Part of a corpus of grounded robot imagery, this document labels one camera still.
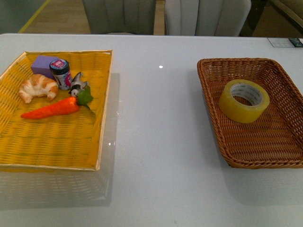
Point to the purple block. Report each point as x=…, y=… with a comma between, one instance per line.
x=41, y=65

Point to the grey toy animal figure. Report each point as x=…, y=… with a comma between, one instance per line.
x=77, y=85

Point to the toy carrot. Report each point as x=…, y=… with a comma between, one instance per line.
x=66, y=106

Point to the brown wicker basket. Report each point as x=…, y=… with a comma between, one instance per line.
x=275, y=139

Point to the right grey upholstered chair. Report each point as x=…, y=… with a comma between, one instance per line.
x=206, y=17

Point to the yellow woven basket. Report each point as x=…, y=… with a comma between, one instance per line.
x=62, y=142

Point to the small dark jar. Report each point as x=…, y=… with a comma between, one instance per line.
x=60, y=69

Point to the label sticker on table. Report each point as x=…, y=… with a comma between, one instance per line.
x=286, y=42

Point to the left grey upholstered chair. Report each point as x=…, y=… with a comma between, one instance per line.
x=120, y=16

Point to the yellow tape roll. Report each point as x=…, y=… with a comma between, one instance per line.
x=243, y=101

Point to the toy croissant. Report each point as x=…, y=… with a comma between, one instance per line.
x=38, y=85

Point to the grey upholstered chair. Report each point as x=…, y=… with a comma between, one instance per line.
x=120, y=16
x=206, y=17

